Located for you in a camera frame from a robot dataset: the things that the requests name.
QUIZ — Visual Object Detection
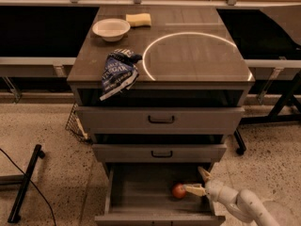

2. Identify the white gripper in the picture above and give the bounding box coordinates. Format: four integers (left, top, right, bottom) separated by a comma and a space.
183, 167, 238, 205

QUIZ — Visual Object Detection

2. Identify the black table leg frame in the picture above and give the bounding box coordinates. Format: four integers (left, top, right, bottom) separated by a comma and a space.
233, 73, 301, 156

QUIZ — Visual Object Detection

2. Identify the black metal floor stand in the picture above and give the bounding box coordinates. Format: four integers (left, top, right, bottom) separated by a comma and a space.
8, 144, 45, 223

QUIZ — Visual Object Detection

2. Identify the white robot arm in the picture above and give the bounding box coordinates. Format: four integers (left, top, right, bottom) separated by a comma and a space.
182, 167, 280, 226

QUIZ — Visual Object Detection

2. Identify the yellow sponge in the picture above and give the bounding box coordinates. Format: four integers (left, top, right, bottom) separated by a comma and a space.
126, 13, 151, 27

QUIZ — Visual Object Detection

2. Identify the blue chip bag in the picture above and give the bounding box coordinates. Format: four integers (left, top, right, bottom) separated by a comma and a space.
100, 49, 142, 101

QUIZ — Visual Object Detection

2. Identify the top grey drawer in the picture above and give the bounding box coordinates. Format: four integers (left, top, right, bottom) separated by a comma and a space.
76, 106, 244, 135

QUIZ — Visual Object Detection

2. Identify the white bowl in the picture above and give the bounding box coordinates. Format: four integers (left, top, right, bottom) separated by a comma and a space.
92, 19, 131, 42

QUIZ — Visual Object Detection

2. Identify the grey drawer cabinet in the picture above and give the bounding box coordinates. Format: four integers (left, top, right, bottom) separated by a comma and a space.
68, 5, 255, 96

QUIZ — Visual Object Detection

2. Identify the middle grey drawer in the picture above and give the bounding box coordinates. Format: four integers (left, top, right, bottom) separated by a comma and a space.
92, 144, 227, 163

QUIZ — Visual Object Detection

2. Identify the red orange apple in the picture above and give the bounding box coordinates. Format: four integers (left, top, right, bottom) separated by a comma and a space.
171, 183, 186, 200

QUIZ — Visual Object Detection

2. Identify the wire mesh basket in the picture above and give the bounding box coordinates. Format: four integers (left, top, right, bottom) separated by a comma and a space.
65, 103, 90, 143

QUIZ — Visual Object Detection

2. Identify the black floor cable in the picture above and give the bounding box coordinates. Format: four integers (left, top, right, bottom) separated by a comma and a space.
0, 147, 57, 226

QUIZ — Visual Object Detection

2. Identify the open bottom grey drawer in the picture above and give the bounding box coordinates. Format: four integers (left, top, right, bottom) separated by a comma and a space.
95, 163, 225, 226

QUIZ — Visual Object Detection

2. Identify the grey metal rail frame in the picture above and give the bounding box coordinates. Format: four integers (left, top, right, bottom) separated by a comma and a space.
0, 56, 75, 77

